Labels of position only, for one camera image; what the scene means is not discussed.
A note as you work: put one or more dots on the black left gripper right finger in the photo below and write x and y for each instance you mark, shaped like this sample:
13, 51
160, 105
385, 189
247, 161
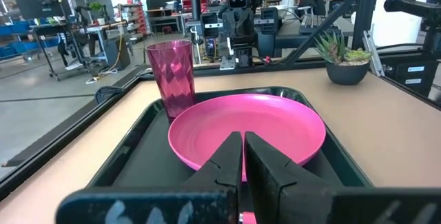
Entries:
275, 189

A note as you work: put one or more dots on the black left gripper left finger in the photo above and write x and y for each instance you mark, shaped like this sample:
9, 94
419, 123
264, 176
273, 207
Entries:
227, 169

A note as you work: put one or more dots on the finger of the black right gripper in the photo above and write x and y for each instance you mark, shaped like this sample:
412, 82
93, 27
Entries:
246, 55
237, 53

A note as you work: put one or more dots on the pink round plate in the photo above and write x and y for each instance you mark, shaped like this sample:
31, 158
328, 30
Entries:
248, 117

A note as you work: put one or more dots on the red faceted plastic cup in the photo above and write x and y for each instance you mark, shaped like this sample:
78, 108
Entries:
172, 76

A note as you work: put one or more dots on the dark green plastic tray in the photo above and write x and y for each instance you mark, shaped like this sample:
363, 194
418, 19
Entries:
151, 162

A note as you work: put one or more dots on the black office chair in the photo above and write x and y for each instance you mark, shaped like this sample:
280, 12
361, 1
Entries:
311, 0

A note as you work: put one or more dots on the red shelf rack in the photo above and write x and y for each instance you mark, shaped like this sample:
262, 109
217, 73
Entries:
139, 17

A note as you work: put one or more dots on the potted succulent plant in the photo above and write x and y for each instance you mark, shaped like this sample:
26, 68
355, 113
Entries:
346, 74

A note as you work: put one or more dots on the grey workbench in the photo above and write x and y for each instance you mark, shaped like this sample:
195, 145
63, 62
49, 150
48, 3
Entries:
113, 50

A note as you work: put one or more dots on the green plant white pot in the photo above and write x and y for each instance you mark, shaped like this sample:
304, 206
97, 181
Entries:
96, 8

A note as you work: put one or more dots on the black box white labels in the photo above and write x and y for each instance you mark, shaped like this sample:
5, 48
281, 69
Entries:
396, 76

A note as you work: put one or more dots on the black mounted device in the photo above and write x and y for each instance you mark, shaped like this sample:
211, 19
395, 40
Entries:
413, 3

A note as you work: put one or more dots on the dark computer monitor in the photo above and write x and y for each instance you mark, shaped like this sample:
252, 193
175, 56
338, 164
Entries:
41, 5

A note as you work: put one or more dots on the blue storage bins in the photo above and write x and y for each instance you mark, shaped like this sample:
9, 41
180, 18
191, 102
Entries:
17, 31

